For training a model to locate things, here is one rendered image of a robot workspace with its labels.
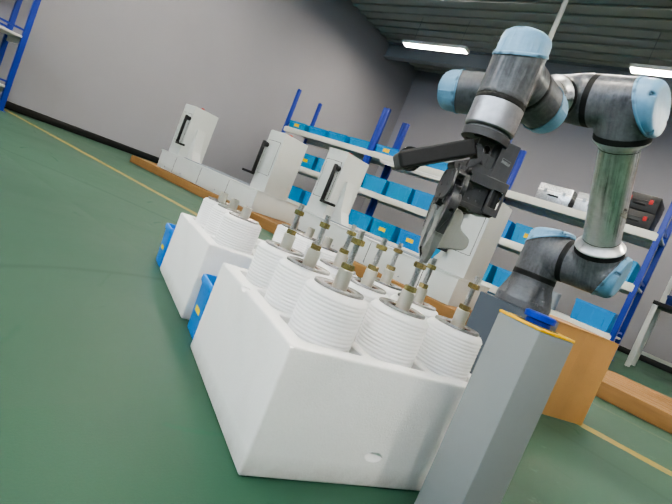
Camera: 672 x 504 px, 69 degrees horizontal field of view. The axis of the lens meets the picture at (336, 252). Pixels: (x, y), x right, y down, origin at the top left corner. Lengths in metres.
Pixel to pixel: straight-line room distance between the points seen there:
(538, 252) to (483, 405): 0.80
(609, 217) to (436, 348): 0.64
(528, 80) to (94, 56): 6.76
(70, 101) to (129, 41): 1.10
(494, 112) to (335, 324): 0.37
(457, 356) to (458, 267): 2.35
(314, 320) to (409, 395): 0.18
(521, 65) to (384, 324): 0.41
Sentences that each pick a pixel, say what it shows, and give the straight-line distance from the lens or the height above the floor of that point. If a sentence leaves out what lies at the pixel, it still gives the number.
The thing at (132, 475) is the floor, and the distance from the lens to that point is 0.63.
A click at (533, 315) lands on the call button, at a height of 0.32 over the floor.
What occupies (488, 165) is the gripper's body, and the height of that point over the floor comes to 0.50.
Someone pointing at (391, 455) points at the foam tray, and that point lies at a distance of 0.77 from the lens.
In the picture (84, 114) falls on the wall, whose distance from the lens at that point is 7.31.
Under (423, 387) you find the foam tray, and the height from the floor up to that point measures 0.16.
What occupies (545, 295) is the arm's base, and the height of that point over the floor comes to 0.36.
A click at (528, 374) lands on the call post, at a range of 0.65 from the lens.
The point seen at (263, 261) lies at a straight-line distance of 0.87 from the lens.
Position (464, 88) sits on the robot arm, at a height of 0.63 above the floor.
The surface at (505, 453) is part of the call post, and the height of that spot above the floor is 0.15.
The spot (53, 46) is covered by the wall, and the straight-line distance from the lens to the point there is 7.12.
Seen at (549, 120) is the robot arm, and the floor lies 0.62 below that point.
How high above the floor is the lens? 0.35
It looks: 4 degrees down
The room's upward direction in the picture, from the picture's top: 22 degrees clockwise
